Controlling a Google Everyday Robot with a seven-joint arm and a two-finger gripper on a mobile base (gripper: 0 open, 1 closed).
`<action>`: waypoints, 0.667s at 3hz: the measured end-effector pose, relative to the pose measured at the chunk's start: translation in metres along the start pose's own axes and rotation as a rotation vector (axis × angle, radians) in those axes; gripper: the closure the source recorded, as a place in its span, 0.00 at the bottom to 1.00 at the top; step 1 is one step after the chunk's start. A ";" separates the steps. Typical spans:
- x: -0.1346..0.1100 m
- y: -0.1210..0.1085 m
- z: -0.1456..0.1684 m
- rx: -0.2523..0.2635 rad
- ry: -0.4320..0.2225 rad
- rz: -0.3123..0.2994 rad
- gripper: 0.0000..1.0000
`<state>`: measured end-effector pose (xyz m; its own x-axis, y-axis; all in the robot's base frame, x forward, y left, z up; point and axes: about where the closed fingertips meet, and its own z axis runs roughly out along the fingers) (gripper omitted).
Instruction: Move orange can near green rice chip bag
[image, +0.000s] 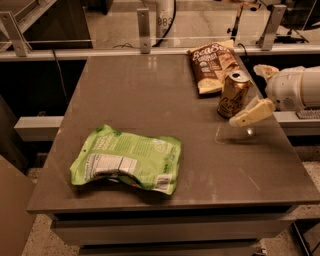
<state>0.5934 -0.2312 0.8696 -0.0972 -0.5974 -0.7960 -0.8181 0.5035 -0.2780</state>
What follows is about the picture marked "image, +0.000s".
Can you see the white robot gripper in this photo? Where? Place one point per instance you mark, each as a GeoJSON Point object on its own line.
{"type": "Point", "coordinates": [286, 87]}

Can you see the orange LaCroix soda can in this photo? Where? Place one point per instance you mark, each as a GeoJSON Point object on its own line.
{"type": "Point", "coordinates": [236, 87]}

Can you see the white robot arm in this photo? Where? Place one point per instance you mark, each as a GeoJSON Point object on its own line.
{"type": "Point", "coordinates": [310, 92]}

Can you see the brown seaweed snack bag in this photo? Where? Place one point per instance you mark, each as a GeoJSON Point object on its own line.
{"type": "Point", "coordinates": [211, 65]}

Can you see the green rice chip bag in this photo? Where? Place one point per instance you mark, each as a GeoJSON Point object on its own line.
{"type": "Point", "coordinates": [148, 163]}

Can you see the grey table drawer cabinet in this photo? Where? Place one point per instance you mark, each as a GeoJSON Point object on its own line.
{"type": "Point", "coordinates": [200, 234]}

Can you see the right metal rail bracket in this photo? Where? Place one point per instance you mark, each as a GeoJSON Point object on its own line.
{"type": "Point", "coordinates": [268, 36]}

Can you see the metal rail bracket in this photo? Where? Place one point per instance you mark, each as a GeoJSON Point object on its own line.
{"type": "Point", "coordinates": [14, 35]}
{"type": "Point", "coordinates": [144, 30]}
{"type": "Point", "coordinates": [268, 36]}

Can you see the white cylinder post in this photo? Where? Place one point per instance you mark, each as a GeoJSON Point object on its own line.
{"type": "Point", "coordinates": [165, 14]}

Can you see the middle metal rail bracket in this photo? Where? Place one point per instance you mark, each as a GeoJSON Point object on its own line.
{"type": "Point", "coordinates": [144, 30]}

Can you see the left metal rail bracket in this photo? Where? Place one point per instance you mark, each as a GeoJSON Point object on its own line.
{"type": "Point", "coordinates": [14, 35]}

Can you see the metal guard rail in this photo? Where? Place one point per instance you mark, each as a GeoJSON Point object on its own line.
{"type": "Point", "coordinates": [82, 54]}

